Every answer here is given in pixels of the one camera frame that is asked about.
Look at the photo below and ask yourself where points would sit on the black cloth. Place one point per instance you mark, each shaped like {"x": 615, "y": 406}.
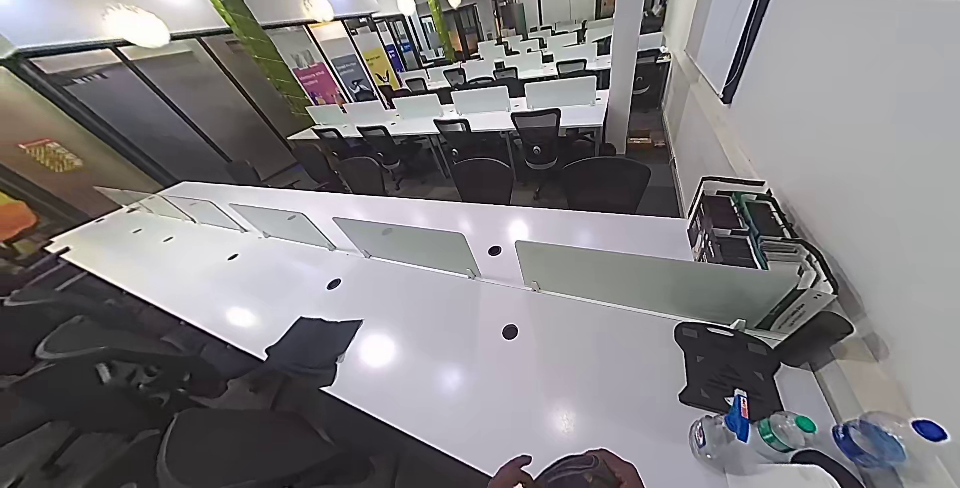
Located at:
{"x": 315, "y": 345}

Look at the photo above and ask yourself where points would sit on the clear bottle with green cap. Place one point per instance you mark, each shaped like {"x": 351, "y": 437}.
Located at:
{"x": 781, "y": 432}

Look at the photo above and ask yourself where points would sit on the person's right hand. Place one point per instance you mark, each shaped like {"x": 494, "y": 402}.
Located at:
{"x": 622, "y": 471}

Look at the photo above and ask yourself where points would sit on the long white desk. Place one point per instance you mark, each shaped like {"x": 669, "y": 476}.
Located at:
{"x": 435, "y": 338}

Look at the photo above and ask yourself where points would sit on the black plastic laptop stand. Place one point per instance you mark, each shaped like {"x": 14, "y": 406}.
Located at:
{"x": 726, "y": 368}

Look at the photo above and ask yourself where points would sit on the white board with black frame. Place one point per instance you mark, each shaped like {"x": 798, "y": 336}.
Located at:
{"x": 731, "y": 15}

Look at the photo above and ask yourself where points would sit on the black mesh office chair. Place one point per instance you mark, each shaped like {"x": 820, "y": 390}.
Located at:
{"x": 379, "y": 143}
{"x": 453, "y": 139}
{"x": 332, "y": 141}
{"x": 536, "y": 135}

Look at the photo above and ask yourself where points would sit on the orange chair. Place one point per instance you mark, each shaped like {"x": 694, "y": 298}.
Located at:
{"x": 15, "y": 218}

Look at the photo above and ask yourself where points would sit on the large bottle with blue cap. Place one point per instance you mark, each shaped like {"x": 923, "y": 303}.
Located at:
{"x": 877, "y": 441}

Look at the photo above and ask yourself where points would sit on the rows of white desks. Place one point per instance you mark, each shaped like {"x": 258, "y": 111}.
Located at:
{"x": 525, "y": 60}

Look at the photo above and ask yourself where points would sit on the clear bottle with blue trigger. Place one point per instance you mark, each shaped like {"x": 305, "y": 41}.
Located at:
{"x": 712, "y": 439}

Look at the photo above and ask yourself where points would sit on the brown boxes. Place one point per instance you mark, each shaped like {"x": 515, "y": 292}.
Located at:
{"x": 640, "y": 141}

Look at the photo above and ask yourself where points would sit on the white rounded object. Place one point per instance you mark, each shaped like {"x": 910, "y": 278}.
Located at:
{"x": 787, "y": 477}

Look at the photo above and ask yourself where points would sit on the pink poster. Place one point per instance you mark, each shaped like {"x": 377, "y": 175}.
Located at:
{"x": 319, "y": 83}

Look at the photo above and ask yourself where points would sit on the white desk with partitions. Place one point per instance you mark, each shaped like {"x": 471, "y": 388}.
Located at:
{"x": 480, "y": 120}

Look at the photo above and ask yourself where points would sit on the black curved object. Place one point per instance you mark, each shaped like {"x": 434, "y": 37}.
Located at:
{"x": 829, "y": 464}

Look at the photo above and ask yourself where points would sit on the green leafy pillar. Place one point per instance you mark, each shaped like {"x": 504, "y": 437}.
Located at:
{"x": 437, "y": 19}
{"x": 247, "y": 30}

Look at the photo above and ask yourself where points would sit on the black rounded case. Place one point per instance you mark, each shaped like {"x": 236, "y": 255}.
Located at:
{"x": 817, "y": 341}

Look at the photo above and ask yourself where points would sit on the black file organizer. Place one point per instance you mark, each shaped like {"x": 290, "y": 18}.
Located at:
{"x": 724, "y": 219}

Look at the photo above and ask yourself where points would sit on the dark blue-grey poster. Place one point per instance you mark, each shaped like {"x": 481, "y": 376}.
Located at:
{"x": 352, "y": 77}

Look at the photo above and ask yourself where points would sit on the person's left hand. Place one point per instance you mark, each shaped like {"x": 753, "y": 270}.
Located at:
{"x": 511, "y": 474}

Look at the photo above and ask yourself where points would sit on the black-framed glass partition wall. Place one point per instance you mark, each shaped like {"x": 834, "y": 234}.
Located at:
{"x": 180, "y": 90}

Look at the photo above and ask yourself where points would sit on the white square column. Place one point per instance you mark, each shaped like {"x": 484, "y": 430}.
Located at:
{"x": 628, "y": 45}

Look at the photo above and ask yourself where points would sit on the person's right fingers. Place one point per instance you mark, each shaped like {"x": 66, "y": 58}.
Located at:
{"x": 619, "y": 464}

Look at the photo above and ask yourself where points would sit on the yellow poster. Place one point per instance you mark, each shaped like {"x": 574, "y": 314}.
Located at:
{"x": 381, "y": 68}

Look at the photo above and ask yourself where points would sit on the frosted glass desk partition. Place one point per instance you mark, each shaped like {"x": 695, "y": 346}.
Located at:
{"x": 637, "y": 278}
{"x": 405, "y": 246}
{"x": 146, "y": 204}
{"x": 281, "y": 225}
{"x": 211, "y": 213}

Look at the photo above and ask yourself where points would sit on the person's left fingers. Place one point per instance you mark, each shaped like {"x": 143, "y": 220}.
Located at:
{"x": 513, "y": 469}

